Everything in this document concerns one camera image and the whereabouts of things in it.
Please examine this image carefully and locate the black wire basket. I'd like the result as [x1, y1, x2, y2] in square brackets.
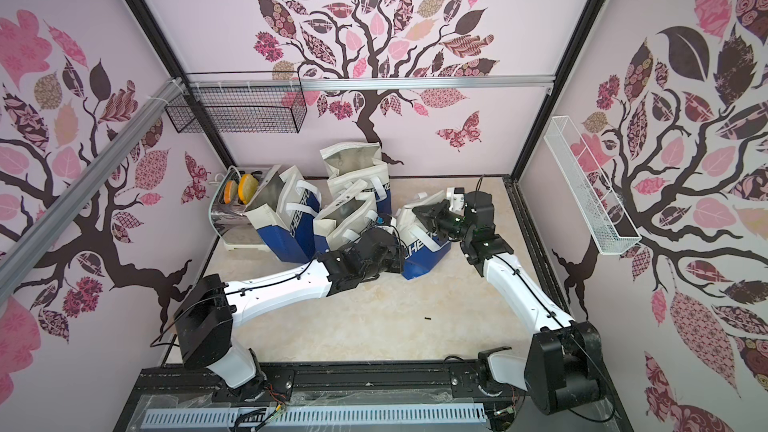
[165, 72, 309, 134]

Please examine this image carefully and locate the orange bread slice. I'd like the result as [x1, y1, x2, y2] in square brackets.
[222, 180, 239, 204]

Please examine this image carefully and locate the left aluminium rail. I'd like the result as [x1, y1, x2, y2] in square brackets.
[1, 78, 182, 300]

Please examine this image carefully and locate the white slotted cable duct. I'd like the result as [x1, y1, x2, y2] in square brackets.
[138, 403, 487, 431]

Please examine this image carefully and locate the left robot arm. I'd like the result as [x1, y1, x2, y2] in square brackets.
[169, 227, 406, 389]

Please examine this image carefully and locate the back aluminium rail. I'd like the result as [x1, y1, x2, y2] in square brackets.
[190, 75, 555, 91]

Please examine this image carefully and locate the black base frame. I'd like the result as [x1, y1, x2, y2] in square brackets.
[113, 356, 632, 431]

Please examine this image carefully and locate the yellow bread slice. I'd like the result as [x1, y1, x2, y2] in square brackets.
[237, 174, 260, 205]

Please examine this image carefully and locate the blue takeout bag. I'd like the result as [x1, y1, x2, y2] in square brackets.
[313, 180, 378, 254]
[244, 165, 322, 263]

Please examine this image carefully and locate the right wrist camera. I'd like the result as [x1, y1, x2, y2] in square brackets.
[445, 187, 465, 216]

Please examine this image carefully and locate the aluminium rail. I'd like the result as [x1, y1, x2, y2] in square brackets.
[190, 75, 555, 91]
[1, 78, 182, 300]

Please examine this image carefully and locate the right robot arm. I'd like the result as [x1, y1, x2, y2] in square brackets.
[412, 191, 616, 415]

